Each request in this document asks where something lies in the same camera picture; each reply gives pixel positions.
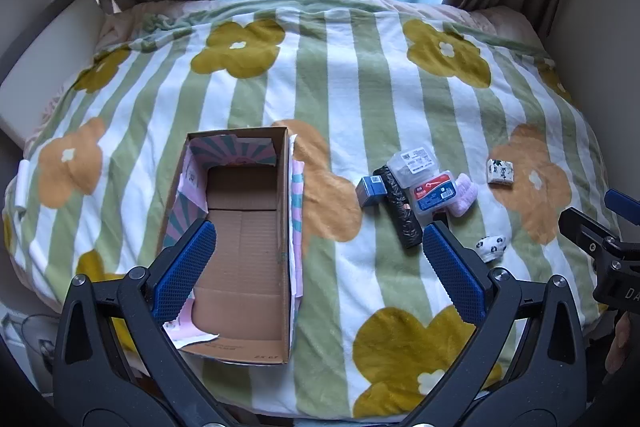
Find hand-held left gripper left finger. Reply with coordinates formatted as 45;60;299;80
50;221;238;427

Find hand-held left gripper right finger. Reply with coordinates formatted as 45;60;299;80
421;223;591;427

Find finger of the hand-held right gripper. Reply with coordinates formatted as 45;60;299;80
558;207;622;259
604;189;640;226

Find white panda print sock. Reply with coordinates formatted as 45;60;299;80
475;234;509;264

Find cardboard box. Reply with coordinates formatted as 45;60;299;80
159;126;306;365

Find pink fuzzy socks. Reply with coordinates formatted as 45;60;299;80
450;173;480;218

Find long black textured packet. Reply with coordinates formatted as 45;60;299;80
374;164;424;251

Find red and blue labelled case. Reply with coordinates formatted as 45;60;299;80
407;171;458;216

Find small blue box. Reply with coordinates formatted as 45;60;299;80
356;175;387;208

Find clear plastic box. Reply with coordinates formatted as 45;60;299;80
386;146;440;188

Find person's right hand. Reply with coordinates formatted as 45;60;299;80
604;311;634;376

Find white patterned tissue packet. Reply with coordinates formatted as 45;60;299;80
486;157;518;186

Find floral striped blanket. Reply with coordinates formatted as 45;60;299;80
2;0;608;420

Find white headboard panel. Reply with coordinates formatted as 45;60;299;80
0;0;109;146

